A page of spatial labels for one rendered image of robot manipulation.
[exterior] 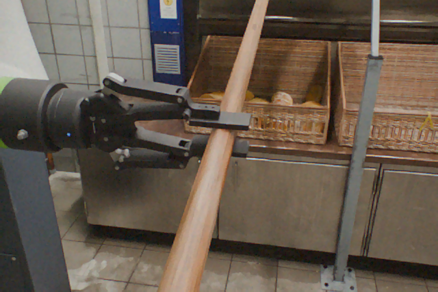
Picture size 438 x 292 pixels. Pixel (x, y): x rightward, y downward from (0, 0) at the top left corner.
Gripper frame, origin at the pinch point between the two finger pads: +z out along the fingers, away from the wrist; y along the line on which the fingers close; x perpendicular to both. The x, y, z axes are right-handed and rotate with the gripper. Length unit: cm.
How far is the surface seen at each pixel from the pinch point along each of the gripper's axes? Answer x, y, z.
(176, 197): -95, 89, -32
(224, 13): -151, 26, -21
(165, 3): -150, 23, -48
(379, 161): -95, 61, 44
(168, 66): -148, 53, -48
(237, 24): -152, 31, -15
